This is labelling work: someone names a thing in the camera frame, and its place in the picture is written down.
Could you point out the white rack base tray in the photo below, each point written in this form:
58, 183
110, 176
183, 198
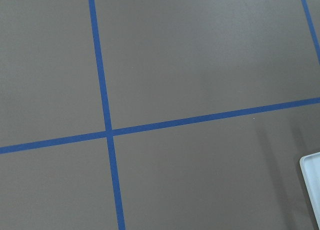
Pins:
310, 168

